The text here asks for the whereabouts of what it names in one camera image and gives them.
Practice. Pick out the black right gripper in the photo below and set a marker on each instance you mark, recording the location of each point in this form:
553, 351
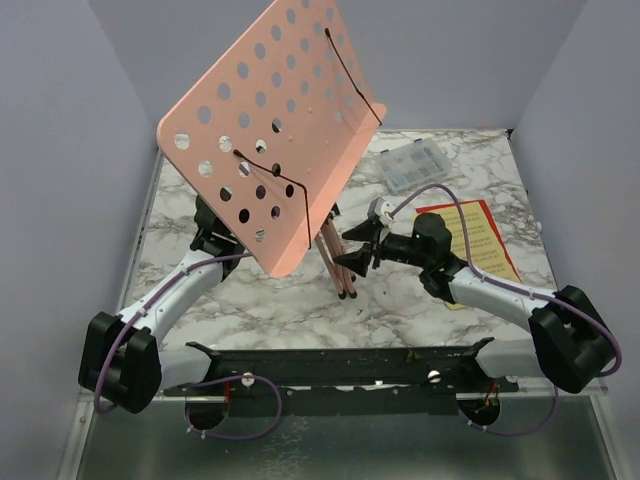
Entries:
376, 245

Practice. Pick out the pink perforated music stand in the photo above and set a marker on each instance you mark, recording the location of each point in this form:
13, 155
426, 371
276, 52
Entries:
269, 135

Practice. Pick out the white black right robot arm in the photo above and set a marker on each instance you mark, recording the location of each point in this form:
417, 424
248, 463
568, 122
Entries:
568, 342

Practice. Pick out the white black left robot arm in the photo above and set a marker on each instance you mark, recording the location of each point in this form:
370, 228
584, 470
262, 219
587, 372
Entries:
122, 361

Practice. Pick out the red paper sheet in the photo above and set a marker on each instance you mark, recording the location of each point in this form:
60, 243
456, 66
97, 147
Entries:
495, 235

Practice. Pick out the clear plastic compartment box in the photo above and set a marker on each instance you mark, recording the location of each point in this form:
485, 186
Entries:
413, 165

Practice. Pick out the yellow sheet music page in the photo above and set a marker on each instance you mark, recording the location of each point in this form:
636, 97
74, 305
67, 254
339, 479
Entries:
480, 250

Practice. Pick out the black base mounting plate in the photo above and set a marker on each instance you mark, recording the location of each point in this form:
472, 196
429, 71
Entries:
340, 382

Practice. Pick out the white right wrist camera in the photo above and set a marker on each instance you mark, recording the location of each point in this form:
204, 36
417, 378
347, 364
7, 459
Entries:
380, 210

